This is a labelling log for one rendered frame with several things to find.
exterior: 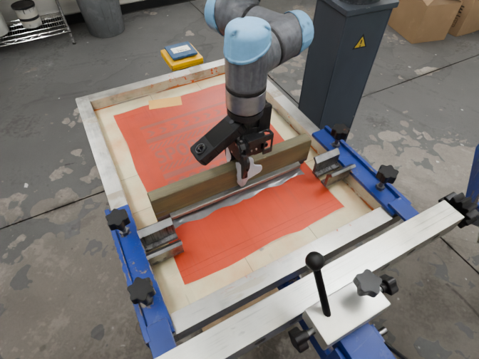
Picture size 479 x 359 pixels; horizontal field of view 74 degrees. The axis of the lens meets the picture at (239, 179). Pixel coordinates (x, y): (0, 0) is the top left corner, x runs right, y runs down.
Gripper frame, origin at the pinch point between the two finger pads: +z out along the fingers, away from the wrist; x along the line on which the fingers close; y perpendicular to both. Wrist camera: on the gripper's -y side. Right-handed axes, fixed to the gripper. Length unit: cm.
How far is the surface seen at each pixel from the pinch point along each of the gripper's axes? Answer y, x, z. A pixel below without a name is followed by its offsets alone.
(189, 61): 14, 64, 5
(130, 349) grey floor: -48, 8, 101
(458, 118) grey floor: 222, 49, 97
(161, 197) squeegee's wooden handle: -18.0, -1.3, -4.4
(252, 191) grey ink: 3.6, -2.4, 4.6
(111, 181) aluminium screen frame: -26.5, 14.0, 1.7
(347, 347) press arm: -1.9, -41.2, -3.6
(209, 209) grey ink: -8.2, -2.3, 4.7
